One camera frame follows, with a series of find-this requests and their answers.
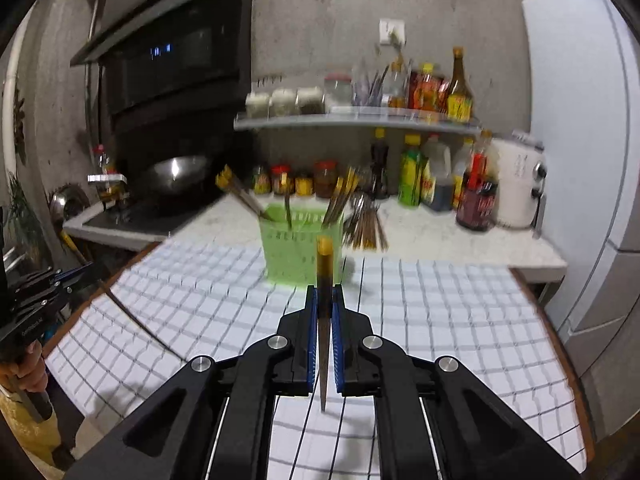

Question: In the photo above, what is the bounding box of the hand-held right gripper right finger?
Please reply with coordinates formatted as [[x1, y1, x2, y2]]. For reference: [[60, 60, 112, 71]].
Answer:
[[331, 285, 581, 480]]

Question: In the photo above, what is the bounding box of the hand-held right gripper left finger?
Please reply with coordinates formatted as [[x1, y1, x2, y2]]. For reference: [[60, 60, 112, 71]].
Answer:
[[62, 285, 321, 480]]

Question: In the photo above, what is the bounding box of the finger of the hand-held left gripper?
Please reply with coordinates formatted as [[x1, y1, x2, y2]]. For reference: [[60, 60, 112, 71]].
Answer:
[[55, 276, 98, 297], [50, 264, 97, 283]]

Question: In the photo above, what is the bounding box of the green plastic utensil holder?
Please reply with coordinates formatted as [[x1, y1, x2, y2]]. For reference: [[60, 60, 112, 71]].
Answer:
[[258, 203, 346, 286]]

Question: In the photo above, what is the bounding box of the clear bag of utensils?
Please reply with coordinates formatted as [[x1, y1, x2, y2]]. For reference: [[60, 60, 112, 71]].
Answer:
[[352, 62, 391, 107]]

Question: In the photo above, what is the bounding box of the person's left hand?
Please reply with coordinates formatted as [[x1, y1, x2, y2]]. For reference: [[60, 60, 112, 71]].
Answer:
[[0, 344, 49, 395]]

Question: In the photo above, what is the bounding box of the steel pot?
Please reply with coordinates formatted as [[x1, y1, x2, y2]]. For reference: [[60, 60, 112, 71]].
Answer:
[[48, 184, 91, 223]]

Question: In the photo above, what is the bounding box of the black stove top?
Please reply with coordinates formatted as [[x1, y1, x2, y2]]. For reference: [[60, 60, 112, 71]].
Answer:
[[62, 195, 221, 251]]

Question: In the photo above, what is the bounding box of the green plant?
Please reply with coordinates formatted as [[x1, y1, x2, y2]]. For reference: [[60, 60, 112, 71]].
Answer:
[[2, 170, 46, 261]]

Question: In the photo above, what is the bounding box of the pile of spoons and chopsticks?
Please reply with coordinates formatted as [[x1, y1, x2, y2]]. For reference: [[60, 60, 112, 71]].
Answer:
[[344, 192, 390, 252]]

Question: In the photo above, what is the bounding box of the white grid tablecloth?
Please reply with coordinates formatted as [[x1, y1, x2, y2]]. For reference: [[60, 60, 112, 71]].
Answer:
[[45, 240, 591, 480]]

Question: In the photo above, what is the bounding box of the person's yellow knit clothing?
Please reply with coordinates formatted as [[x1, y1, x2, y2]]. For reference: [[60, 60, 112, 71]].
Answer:
[[0, 387, 63, 468]]

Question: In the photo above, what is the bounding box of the steel wok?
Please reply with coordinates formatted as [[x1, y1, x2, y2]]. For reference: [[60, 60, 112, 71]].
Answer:
[[145, 155, 211, 196]]

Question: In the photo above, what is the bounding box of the dark soy sauce bottle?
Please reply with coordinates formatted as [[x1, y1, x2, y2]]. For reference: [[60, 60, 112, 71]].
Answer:
[[370, 127, 390, 200]]

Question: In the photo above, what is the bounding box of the green bottle yellow cap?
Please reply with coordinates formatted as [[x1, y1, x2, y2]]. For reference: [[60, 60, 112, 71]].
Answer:
[[398, 134, 426, 207]]

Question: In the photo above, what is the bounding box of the clear jug yellow label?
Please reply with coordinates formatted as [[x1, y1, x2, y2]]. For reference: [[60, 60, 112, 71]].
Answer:
[[421, 134, 453, 212]]

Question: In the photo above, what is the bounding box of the dark bottle red label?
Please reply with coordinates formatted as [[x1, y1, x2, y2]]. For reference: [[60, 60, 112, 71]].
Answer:
[[456, 130, 499, 232]]

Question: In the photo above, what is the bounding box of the white pipe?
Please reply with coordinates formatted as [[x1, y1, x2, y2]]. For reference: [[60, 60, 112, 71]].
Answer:
[[0, 7, 46, 171]]

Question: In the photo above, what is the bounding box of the white plastic jug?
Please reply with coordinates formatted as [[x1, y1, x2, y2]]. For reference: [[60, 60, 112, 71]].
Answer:
[[451, 137, 475, 211]]

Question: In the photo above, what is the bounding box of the clear spice jar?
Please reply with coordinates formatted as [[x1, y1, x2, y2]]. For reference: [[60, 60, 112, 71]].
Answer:
[[270, 89, 299, 117], [245, 92, 272, 118], [297, 86, 325, 115]]

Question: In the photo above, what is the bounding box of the white air fryer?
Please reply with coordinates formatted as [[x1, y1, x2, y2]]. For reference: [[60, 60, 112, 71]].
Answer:
[[489, 132, 548, 230]]

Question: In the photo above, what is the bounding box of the clear jar red lid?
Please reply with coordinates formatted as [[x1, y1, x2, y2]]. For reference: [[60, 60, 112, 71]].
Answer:
[[324, 74, 353, 108]]

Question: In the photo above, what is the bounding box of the clear bottle orange label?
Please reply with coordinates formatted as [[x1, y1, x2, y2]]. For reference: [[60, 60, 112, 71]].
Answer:
[[387, 57, 408, 108]]

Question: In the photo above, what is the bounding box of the red yellow sauce bottle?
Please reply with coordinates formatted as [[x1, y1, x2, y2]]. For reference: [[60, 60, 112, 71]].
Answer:
[[407, 63, 443, 111]]

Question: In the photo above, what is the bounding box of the black range hood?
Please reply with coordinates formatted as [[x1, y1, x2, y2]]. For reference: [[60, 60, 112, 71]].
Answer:
[[70, 0, 253, 116]]

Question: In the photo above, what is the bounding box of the brown bottle yellow label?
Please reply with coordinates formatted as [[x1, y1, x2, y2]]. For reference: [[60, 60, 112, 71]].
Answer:
[[445, 46, 475, 123]]

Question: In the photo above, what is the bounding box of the white refrigerator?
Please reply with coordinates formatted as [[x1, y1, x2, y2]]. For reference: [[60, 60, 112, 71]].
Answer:
[[521, 0, 640, 441]]

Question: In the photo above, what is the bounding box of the red canister with metal handle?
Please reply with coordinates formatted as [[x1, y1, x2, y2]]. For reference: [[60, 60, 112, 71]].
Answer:
[[87, 144, 128, 211]]

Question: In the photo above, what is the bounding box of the grey wall shelf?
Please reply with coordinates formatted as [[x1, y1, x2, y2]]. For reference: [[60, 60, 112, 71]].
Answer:
[[234, 106, 483, 136]]

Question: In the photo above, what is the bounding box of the white wall socket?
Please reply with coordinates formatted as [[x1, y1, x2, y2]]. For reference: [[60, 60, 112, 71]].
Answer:
[[378, 18, 407, 46]]

